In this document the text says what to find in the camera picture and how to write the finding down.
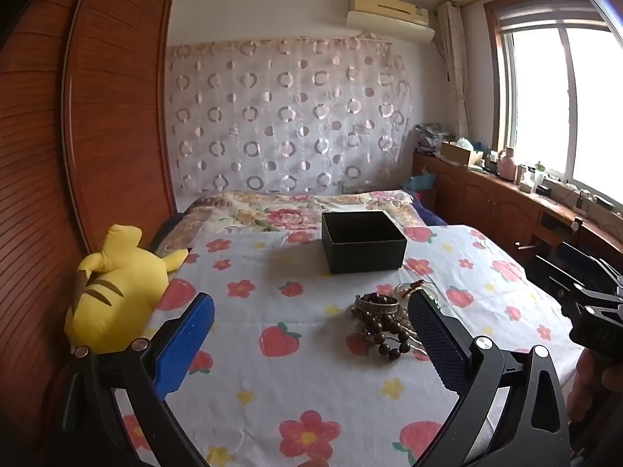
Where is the cardboard box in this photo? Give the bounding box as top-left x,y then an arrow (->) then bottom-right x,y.
440,141 -> 484,167

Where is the person's right hand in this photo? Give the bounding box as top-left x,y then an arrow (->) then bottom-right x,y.
567,350 -> 623,430

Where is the beige window curtain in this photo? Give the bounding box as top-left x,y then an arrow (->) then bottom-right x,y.
436,1 -> 471,140

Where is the pile of printed bags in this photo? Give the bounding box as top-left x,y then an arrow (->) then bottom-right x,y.
415,121 -> 456,156

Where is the circle pattern sheer curtain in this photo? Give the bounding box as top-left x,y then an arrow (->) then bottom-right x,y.
166,34 -> 412,196

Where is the strawberry print bedsheet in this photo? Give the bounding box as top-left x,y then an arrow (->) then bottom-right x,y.
117,226 -> 585,467

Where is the black square box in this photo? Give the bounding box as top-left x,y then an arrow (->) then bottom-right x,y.
321,211 -> 408,274

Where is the yellow plush toy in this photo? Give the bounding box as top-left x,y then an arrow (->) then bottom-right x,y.
64,225 -> 190,355

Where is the window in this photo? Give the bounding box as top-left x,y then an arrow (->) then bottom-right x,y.
484,0 -> 623,216

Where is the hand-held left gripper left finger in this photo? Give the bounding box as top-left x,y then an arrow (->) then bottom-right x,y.
61,293 -> 215,467

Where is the floral blanket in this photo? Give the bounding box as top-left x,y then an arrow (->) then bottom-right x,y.
151,190 -> 430,255

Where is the blue plastic bag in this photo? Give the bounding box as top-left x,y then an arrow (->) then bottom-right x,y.
401,170 -> 439,193

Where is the wooden cabinet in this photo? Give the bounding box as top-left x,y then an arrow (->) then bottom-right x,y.
411,151 -> 623,273

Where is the silver bangle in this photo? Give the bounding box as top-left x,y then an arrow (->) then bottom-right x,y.
351,297 -> 401,318

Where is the wooden wardrobe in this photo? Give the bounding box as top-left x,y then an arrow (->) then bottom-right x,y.
0,0 -> 177,448

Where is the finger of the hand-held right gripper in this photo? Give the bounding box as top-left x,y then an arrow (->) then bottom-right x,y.
524,254 -> 588,303
556,241 -> 623,297

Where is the pale jade bangle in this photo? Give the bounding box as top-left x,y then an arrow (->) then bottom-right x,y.
393,279 -> 441,313

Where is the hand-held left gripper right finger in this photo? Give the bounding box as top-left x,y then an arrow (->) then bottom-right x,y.
408,289 -> 571,467

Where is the white air conditioner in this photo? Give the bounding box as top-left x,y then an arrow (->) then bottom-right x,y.
345,0 -> 435,42

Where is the pink jar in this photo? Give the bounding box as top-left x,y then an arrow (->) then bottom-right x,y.
496,147 -> 519,184

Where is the brown wooden bead bracelet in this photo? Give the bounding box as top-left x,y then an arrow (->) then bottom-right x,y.
349,292 -> 414,362

